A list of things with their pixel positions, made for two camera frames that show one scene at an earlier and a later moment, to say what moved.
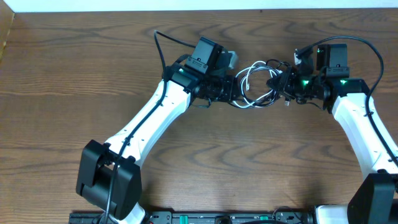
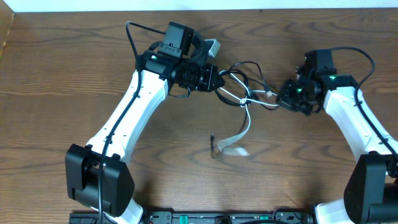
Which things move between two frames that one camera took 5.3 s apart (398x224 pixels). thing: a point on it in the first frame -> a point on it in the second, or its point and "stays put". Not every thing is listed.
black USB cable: x=274 y=95 -> x=249 y=98
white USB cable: x=245 y=71 -> x=224 y=147
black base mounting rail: x=201 y=218 stays put
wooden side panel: x=7 y=15 stays put
